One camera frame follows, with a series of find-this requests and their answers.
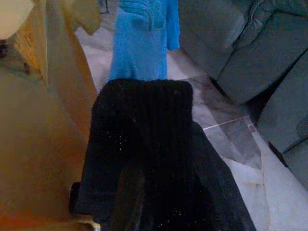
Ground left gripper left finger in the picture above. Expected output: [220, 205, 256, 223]
[69, 181, 82, 215]

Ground yellow shirt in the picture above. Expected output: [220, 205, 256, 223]
[0, 0, 103, 231]

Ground blue shirt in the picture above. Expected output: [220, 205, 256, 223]
[107, 0, 181, 82]

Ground grey-green sofa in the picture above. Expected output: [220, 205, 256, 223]
[179, 0, 308, 193]

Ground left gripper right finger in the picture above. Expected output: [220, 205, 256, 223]
[193, 121, 257, 231]

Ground black garment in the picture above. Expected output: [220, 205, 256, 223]
[80, 78, 205, 231]

